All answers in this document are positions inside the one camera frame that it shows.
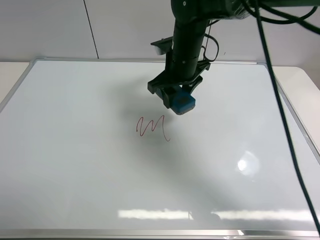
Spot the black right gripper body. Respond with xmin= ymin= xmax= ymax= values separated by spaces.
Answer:
xmin=147 ymin=60 xmax=211 ymax=94

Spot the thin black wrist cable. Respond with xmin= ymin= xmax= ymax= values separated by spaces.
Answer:
xmin=199 ymin=19 xmax=220 ymax=62

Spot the blue board eraser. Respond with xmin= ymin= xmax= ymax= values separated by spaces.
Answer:
xmin=170 ymin=91 xmax=196 ymax=115

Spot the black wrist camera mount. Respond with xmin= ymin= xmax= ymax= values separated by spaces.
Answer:
xmin=150 ymin=36 xmax=173 ymax=56

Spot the thick black cable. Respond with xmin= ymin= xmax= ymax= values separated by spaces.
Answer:
xmin=239 ymin=0 xmax=320 ymax=240

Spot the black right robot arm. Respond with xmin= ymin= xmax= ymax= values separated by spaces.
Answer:
xmin=147 ymin=0 xmax=249 ymax=115

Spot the white whiteboard with aluminium frame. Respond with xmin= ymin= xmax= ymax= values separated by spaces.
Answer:
xmin=0 ymin=59 xmax=319 ymax=240

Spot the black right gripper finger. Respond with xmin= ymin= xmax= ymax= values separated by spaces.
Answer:
xmin=180 ymin=79 xmax=202 ymax=95
xmin=155 ymin=87 xmax=173 ymax=109

